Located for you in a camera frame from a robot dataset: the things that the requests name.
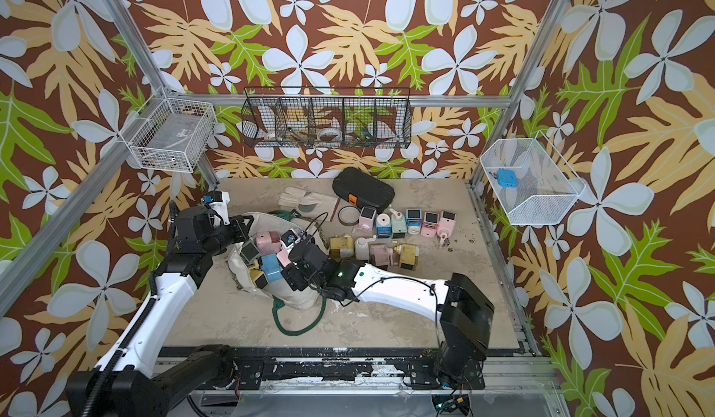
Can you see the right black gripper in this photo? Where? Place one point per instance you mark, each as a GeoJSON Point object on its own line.
{"type": "Point", "coordinates": [292, 277]}

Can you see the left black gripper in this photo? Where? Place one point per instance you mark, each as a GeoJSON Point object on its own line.
{"type": "Point", "coordinates": [241, 230]}

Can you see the cream tote bag green handles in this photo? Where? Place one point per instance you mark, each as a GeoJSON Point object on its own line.
{"type": "Point", "coordinates": [243, 264]}

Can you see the white pencil sharpener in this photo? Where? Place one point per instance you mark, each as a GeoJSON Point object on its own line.
{"type": "Point", "coordinates": [362, 247]}

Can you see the blue pencil sharpener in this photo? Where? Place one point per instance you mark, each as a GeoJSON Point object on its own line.
{"type": "Point", "coordinates": [383, 226]}
{"type": "Point", "coordinates": [414, 221]}

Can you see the green pencil sharpener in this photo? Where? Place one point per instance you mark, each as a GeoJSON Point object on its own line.
{"type": "Point", "coordinates": [398, 224]}

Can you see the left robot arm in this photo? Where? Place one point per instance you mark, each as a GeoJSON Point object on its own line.
{"type": "Point", "coordinates": [123, 382]}

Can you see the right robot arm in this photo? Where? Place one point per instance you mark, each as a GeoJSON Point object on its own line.
{"type": "Point", "coordinates": [461, 312]}

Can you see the cream work glove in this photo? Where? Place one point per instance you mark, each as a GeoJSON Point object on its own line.
{"type": "Point", "coordinates": [308, 204]}

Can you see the brown tape roll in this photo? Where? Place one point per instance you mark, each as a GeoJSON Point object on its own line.
{"type": "Point", "coordinates": [349, 216]}

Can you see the black hard case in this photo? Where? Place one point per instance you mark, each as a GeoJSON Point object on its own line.
{"type": "Point", "coordinates": [360, 189]}

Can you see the white tape roll in basket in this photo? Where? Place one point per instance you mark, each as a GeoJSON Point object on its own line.
{"type": "Point", "coordinates": [330, 134]}

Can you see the blue object in basket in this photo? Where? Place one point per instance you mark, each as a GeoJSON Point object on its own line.
{"type": "Point", "coordinates": [507, 178]}

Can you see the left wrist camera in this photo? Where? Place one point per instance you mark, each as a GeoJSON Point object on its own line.
{"type": "Point", "coordinates": [190, 227]}

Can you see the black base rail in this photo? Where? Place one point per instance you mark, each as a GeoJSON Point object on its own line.
{"type": "Point", "coordinates": [417, 368]}

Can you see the white wire basket left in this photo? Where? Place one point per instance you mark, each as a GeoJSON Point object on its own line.
{"type": "Point", "coordinates": [169, 132]}

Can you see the white wire basket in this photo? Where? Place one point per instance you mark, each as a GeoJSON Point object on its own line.
{"type": "Point", "coordinates": [548, 185]}
{"type": "Point", "coordinates": [169, 132]}

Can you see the black wire basket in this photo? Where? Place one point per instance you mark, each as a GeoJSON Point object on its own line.
{"type": "Point", "coordinates": [369, 117]}

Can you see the white wire basket right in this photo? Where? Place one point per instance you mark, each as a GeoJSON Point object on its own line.
{"type": "Point", "coordinates": [548, 185]}

